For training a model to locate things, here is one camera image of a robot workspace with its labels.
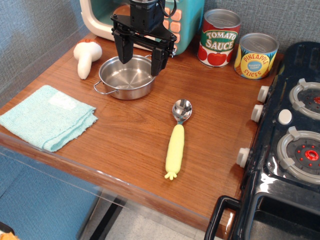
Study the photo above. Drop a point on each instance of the black toy stove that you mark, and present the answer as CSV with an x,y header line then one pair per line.
x,y
280,188

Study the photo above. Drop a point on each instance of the light blue folded towel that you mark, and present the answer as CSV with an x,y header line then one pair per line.
x,y
48,119

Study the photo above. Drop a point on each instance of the yellow handled metal spoon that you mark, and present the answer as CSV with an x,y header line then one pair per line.
x,y
181,110

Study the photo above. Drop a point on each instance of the tomato sauce can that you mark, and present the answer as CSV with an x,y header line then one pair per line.
x,y
220,30

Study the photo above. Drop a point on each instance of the white plush mushroom toy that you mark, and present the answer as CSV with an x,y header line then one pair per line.
x,y
85,52

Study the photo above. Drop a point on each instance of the clear acrylic table guard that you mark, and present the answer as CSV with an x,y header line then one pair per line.
x,y
45,196

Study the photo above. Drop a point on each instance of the pineapple slices can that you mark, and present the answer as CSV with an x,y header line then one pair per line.
x,y
255,55

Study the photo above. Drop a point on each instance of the teal toy microwave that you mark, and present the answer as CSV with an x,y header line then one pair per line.
x,y
184,24

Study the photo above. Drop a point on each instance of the black table leg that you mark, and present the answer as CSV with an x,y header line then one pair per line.
x,y
108,219

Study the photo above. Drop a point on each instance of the small steel pot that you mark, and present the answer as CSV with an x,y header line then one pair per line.
x,y
130,81

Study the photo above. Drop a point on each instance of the orange object at corner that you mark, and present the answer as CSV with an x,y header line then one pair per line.
x,y
7,233

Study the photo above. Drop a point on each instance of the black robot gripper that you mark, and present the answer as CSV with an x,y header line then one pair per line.
x,y
144,27

